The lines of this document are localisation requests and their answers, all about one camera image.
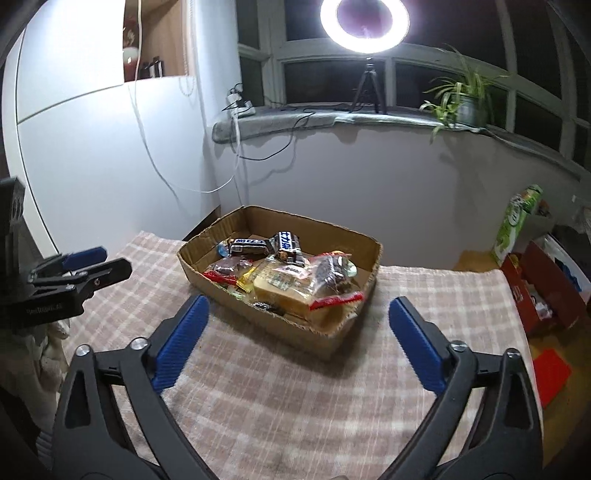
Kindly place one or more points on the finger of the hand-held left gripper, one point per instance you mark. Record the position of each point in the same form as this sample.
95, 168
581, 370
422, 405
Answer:
108, 270
85, 256

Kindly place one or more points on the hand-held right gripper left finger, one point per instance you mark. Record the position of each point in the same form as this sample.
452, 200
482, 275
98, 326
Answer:
182, 341

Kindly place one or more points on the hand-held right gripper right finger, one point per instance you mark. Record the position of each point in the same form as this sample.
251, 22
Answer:
415, 346

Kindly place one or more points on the clear dark snack packet red ends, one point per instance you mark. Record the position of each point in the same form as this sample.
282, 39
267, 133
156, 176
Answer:
228, 266
328, 277

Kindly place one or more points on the yellow snack packet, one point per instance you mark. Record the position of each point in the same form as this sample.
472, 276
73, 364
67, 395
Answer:
244, 278

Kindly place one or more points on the small dark candy wrapper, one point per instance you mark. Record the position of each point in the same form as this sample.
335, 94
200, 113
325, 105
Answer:
266, 307

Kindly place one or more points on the jelly cup with colourful lid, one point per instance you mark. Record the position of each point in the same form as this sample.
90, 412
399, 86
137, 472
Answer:
223, 249

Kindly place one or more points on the yellow ball jelly cup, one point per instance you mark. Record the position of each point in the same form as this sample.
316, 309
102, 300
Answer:
351, 268

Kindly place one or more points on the clear sliced bread packet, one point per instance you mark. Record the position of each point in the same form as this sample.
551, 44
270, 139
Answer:
281, 288

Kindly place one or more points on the brown chocolate bar blue label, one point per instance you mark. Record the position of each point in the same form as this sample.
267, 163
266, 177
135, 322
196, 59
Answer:
287, 247
249, 247

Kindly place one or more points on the white fluffy cloth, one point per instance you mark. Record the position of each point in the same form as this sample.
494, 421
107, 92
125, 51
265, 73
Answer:
51, 350

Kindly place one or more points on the white cabinet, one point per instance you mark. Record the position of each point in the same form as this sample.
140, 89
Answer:
92, 161

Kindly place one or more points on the wooden stool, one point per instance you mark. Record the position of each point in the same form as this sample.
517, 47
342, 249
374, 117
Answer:
475, 261

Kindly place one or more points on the plaid tablecloth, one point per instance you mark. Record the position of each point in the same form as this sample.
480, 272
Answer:
277, 392

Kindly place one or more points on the grey ribbed panel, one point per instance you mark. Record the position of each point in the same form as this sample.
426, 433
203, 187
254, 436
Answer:
46, 443

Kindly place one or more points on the small red box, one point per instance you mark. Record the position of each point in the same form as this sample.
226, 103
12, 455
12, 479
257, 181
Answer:
551, 378

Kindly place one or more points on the red cardboard box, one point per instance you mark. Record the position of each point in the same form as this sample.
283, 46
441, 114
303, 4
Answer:
545, 286

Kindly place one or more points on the green carton box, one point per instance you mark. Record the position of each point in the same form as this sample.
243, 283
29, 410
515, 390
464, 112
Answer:
510, 226

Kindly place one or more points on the red and white vase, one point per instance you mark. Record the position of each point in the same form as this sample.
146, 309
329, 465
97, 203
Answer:
130, 55

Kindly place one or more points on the white power strip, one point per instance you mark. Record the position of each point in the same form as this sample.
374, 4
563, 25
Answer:
240, 104

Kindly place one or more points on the grey window sill cloth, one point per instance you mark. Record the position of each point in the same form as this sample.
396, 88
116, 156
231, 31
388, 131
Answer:
268, 122

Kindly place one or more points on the wooden shelf niche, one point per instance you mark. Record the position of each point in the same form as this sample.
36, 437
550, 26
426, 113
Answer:
166, 37

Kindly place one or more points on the potted spider plant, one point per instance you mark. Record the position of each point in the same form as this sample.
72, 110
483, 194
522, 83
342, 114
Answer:
471, 108

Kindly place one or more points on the black tripod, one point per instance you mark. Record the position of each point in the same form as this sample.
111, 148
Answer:
368, 78

